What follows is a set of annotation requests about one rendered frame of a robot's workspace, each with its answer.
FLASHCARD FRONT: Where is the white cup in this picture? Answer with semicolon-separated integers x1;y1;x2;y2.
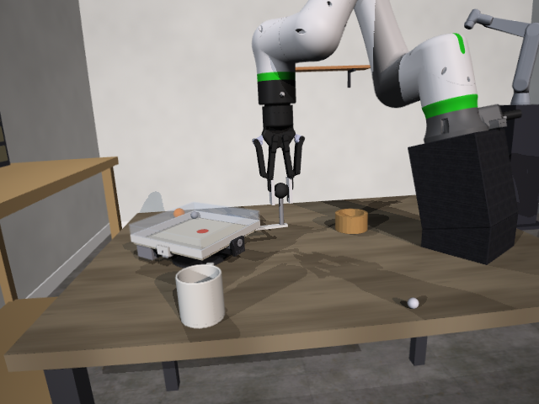
175;263;225;328

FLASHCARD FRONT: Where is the white ball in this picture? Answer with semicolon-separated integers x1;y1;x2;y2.
408;297;419;309

